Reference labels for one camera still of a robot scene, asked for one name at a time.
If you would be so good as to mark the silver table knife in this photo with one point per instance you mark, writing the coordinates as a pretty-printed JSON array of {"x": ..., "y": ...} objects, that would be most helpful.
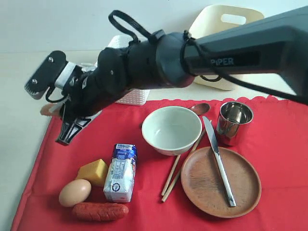
[{"x": 214, "y": 145}]

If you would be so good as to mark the brown egg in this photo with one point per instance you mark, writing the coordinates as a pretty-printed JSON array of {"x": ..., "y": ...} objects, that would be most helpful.
[{"x": 75, "y": 192}]

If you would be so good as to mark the brown wooden plate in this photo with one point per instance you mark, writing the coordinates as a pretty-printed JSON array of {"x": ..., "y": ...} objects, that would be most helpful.
[{"x": 202, "y": 183}]

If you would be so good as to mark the white woven plastic basket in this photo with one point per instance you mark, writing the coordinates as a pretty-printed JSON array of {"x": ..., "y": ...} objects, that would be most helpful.
[{"x": 136, "y": 97}]

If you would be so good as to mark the red sausage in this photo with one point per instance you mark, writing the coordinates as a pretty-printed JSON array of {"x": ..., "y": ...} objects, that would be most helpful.
[{"x": 88, "y": 211}]

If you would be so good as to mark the wooden chopstick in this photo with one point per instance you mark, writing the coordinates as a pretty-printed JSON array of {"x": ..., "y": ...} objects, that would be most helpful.
[
  {"x": 168, "y": 181},
  {"x": 171, "y": 186}
]

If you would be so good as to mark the upper wooden chopstick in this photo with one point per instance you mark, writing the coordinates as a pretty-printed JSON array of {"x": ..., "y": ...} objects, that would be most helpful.
[{"x": 168, "y": 181}]

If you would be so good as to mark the white blue milk carton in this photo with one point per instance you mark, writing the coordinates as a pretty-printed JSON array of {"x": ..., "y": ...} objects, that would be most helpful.
[{"x": 119, "y": 181}]

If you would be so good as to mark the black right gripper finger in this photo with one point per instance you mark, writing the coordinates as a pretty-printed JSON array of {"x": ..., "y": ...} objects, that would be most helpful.
[{"x": 70, "y": 129}]

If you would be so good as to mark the yellow cheese wedge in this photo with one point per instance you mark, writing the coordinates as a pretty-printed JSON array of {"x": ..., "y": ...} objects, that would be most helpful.
[{"x": 94, "y": 172}]

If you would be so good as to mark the stainless steel cup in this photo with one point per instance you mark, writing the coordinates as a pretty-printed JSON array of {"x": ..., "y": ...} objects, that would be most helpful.
[{"x": 234, "y": 119}]

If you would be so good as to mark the brown wooden spoon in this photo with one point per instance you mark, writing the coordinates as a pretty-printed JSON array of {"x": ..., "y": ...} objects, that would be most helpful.
[{"x": 200, "y": 108}]

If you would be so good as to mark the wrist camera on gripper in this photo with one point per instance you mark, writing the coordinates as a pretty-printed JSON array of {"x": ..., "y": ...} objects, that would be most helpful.
[{"x": 54, "y": 72}]

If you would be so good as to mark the red table cloth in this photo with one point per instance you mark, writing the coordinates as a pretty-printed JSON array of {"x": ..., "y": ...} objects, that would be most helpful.
[{"x": 276, "y": 145}]

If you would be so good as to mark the white ceramic bowl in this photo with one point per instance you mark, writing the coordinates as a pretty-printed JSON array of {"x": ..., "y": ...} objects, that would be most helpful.
[{"x": 171, "y": 130}]

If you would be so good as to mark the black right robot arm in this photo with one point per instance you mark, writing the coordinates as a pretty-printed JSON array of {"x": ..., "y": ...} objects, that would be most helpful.
[{"x": 268, "y": 55}]

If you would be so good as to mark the lower wooden chopstick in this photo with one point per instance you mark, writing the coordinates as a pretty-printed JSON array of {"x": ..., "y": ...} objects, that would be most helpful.
[{"x": 171, "y": 186}]

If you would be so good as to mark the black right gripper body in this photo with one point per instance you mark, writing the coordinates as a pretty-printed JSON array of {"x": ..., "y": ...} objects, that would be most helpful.
[{"x": 90, "y": 92}]

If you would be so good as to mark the cream plastic bin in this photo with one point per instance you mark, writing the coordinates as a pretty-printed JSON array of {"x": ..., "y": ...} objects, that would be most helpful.
[{"x": 216, "y": 18}]

